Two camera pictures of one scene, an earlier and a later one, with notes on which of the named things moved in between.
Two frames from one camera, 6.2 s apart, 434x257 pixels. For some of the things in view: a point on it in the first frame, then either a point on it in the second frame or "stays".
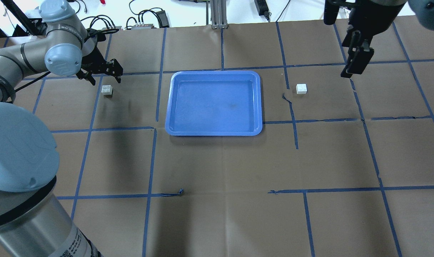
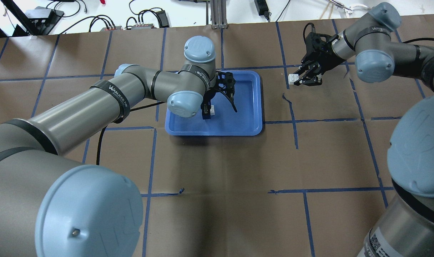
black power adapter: [262, 8] stays
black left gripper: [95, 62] -> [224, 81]
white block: [301, 88] -> [292, 78]
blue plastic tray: [214, 103] stays
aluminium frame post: [218, 19] stays
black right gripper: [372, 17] -> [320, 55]
